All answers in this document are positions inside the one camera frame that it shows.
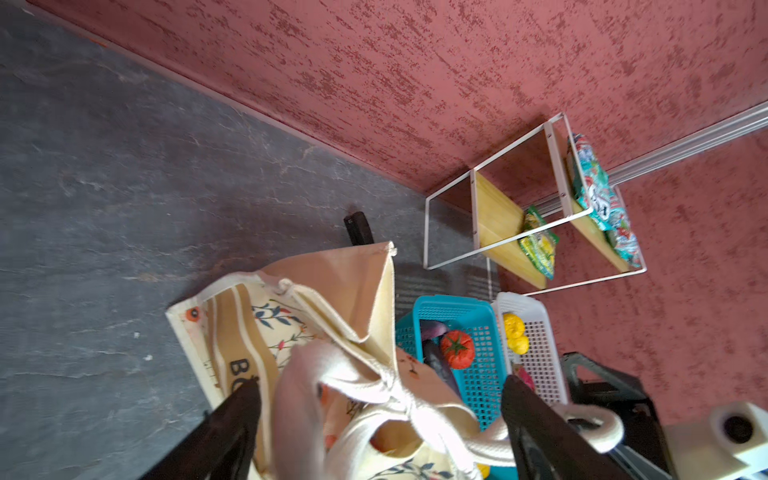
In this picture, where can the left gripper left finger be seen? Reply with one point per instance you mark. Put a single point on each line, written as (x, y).
(222, 446)

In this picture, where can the small black device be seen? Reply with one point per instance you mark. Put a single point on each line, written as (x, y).
(358, 229)

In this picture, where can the teal candy bag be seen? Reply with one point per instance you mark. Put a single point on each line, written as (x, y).
(620, 234)
(590, 182)

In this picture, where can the teal candy bag right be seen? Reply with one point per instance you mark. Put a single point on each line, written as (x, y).
(620, 234)

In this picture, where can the teal candy bag left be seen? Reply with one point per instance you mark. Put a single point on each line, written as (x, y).
(590, 182)

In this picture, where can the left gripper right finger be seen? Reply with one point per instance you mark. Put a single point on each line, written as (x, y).
(544, 445)

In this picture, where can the white plastic basket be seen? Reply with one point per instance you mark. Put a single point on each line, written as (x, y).
(540, 367)

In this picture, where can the cream canvas grocery bag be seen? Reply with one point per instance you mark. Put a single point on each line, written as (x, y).
(339, 398)

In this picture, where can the light purple eggplant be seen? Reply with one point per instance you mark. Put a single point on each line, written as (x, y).
(431, 329)

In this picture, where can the red bell pepper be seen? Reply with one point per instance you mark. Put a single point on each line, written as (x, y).
(458, 349)

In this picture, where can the yellow lemon white basket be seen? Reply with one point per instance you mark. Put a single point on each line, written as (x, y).
(519, 345)

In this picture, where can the yellow bell pepper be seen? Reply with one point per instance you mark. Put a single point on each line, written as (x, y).
(513, 325)

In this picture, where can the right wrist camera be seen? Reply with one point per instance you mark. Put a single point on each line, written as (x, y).
(729, 443)

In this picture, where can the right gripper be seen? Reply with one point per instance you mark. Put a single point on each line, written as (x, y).
(643, 453)

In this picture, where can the green yellow candy bag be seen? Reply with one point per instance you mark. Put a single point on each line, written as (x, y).
(540, 247)

